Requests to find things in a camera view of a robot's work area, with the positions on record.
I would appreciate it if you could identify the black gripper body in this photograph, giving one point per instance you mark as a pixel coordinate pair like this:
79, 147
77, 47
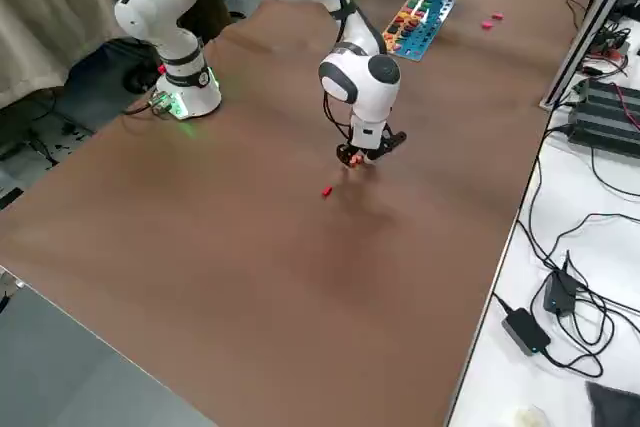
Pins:
389, 128

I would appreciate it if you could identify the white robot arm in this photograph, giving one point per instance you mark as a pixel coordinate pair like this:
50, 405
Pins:
150, 2

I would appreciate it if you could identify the colourful wooden toy board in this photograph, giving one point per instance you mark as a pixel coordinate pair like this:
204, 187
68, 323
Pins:
425, 32

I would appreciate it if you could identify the red rectangular block piece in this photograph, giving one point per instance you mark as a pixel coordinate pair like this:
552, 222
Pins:
326, 191

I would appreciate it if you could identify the orange number ten piece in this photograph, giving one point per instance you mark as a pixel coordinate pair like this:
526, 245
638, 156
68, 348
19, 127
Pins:
354, 160

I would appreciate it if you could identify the white round object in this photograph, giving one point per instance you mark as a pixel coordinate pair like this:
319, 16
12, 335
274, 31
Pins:
530, 418

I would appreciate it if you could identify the black power supply unit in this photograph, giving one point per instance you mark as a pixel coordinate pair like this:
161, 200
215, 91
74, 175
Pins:
607, 94
600, 132

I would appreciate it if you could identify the beige curtain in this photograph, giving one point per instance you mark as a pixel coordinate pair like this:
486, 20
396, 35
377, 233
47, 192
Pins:
45, 12

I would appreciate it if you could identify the black bag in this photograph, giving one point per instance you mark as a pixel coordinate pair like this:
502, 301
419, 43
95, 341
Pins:
115, 64

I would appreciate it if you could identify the black power adapter box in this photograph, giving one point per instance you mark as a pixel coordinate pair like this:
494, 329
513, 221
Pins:
559, 294

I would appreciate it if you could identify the grey side table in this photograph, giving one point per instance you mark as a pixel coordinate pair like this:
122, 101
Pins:
50, 377

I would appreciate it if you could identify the flat black power adapter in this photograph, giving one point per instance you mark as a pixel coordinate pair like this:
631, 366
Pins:
525, 331

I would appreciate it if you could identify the aluminium frame post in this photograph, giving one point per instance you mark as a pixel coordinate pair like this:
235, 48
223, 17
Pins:
585, 32

